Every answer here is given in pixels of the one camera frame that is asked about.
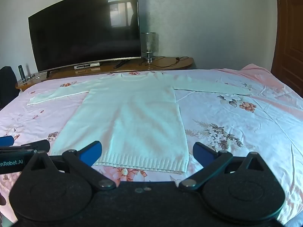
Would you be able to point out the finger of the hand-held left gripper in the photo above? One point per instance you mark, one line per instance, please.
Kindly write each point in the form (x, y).
(6, 140)
(39, 145)

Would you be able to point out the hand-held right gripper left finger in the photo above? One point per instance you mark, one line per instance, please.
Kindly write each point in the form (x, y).
(91, 153)

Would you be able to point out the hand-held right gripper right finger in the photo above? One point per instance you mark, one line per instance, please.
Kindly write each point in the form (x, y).
(203, 153)

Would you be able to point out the white knitted sweater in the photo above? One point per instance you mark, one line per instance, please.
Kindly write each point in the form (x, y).
(132, 120)

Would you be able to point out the pink floral bed sheet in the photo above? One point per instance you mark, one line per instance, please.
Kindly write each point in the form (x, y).
(236, 127)

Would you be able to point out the black chair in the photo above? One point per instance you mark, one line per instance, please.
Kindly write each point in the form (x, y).
(6, 85)

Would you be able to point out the silver set-top box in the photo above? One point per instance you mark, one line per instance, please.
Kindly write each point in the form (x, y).
(86, 65)

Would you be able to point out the wooden television stand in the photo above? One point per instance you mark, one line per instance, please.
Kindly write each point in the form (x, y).
(132, 66)

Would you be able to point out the black curved television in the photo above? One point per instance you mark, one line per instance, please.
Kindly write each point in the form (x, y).
(85, 26)

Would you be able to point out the brown wooden door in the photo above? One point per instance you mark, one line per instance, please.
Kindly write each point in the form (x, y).
(287, 35)

